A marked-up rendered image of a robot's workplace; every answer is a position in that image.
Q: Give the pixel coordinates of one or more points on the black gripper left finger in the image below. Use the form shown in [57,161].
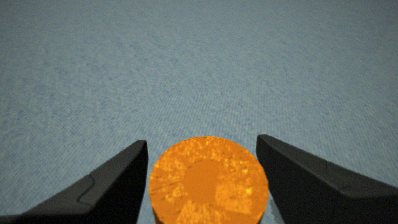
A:
[112,193]

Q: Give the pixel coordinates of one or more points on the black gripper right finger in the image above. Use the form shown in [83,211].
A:
[308,189]

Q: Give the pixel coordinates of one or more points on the orange cylindrical knob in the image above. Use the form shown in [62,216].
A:
[208,180]

